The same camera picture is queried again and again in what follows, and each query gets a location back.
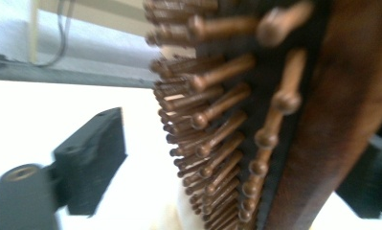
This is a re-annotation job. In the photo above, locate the light wooden shelf unit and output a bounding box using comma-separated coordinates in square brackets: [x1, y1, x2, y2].
[28, 0, 156, 65]

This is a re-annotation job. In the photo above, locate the white table board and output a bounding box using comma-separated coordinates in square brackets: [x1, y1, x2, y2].
[0, 79, 382, 230]

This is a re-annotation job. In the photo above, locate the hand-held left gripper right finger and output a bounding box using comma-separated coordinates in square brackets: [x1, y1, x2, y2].
[334, 108, 382, 222]

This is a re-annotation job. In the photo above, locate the hanging black cable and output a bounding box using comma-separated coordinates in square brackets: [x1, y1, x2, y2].
[32, 0, 69, 68]

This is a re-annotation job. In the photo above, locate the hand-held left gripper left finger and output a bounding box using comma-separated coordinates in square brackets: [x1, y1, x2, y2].
[52, 106, 128, 217]

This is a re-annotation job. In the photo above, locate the brown wooden hairbrush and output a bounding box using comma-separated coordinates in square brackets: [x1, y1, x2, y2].
[143, 0, 382, 230]

